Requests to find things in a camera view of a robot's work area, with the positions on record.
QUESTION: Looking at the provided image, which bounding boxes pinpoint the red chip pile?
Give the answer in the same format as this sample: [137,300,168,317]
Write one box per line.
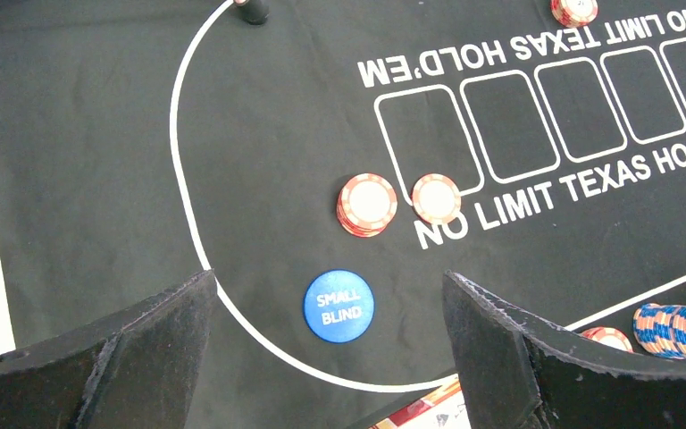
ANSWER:
[336,172,397,238]

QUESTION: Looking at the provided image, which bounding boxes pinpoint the red chips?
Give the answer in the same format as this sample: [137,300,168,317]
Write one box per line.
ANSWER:
[550,0,598,28]

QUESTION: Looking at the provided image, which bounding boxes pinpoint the pink music stand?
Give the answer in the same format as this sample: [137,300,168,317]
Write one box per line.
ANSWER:
[233,0,269,26]

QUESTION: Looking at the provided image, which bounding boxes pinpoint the blue chip stack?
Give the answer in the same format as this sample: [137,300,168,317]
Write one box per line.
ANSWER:
[632,303,686,360]

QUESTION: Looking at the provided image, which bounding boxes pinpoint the black poker table mat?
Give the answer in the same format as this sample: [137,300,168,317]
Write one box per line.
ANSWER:
[0,1,686,428]

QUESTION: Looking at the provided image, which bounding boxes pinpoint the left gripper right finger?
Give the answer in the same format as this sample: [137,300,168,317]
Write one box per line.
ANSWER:
[442,272,686,428]

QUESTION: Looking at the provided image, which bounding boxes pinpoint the red chip stack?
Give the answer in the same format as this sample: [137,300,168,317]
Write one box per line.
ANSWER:
[581,326,633,353]

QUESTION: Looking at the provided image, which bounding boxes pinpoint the red playing card box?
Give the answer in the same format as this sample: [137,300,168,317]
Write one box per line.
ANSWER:
[372,375,471,429]

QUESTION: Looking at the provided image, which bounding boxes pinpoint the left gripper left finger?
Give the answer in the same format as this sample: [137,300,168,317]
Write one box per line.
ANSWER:
[0,271,217,428]

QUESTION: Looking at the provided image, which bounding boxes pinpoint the single red chip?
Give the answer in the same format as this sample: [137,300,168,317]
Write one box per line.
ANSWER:
[412,172,461,225]

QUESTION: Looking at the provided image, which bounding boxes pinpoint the blue small blind button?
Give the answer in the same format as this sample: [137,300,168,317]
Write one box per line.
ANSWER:
[302,269,375,344]

